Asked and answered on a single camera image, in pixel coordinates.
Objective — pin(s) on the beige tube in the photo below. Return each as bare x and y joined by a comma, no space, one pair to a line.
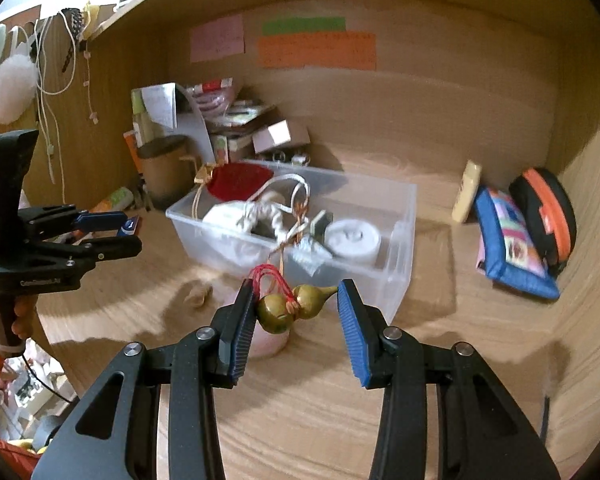
467,190

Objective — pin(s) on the pink paper note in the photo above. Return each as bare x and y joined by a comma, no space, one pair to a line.
216,37

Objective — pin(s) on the small dark green box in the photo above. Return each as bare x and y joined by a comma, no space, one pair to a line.
320,225

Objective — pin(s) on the fruit print packet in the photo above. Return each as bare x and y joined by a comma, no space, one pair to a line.
221,149

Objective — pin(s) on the white round disc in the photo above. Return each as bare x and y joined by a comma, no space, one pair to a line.
352,237

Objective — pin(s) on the small white cardboard box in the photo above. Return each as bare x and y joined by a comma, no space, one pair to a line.
280,135

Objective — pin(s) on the black and orange case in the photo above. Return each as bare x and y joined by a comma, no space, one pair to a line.
545,210

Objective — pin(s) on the thin dark pen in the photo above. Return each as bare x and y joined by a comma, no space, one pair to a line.
546,420

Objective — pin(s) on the blue patterned pouch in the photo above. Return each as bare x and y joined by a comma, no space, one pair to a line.
510,240

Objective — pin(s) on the stack of snack packets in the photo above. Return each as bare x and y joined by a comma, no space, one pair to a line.
230,105

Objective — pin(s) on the wooden desktop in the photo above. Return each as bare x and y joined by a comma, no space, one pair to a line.
455,350

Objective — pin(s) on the person's left hand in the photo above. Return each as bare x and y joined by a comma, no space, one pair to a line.
27,317

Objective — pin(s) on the white paper notebook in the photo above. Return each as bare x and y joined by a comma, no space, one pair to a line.
157,105

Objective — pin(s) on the green and orange tube packet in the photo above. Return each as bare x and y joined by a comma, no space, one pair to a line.
112,200

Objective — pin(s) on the white fluffy pompom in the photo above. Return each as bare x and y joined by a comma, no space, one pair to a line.
11,87

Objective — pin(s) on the round pink jar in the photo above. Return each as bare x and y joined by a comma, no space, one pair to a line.
270,347

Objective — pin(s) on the dark hair brush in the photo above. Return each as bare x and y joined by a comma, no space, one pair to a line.
71,30

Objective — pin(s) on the clear plastic storage box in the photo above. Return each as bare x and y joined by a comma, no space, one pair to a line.
380,270

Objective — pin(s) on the orange paper note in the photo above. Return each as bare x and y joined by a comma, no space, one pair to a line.
315,51

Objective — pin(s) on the red fabric pouch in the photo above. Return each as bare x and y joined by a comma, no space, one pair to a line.
235,180

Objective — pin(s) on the orange book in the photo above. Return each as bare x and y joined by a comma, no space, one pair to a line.
131,152

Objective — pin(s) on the small tan charm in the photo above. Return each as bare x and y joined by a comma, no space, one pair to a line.
200,293

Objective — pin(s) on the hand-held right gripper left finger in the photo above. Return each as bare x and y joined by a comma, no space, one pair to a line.
242,335

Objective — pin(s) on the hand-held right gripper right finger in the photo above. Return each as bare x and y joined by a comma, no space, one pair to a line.
352,335

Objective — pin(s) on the white fluffy cloth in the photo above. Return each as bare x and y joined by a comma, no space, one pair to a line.
225,216

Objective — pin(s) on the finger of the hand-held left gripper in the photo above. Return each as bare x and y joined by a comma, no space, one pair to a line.
110,249
102,220

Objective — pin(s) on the golden gourd charm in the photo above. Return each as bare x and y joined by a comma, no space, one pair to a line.
275,312

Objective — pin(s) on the small grey pouch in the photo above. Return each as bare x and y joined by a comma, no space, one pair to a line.
311,256

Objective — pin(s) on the green paper note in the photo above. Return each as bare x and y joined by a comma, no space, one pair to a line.
302,26

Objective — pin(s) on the brown mug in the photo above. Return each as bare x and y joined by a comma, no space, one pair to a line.
165,175

